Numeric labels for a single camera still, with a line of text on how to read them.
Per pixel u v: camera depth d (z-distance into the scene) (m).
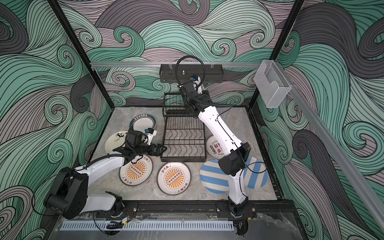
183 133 1.02
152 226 0.76
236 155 0.46
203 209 0.74
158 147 0.77
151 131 0.79
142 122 1.11
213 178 0.83
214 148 0.95
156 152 0.76
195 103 0.53
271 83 0.79
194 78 0.66
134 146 0.68
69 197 0.41
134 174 0.85
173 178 0.83
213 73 0.96
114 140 1.00
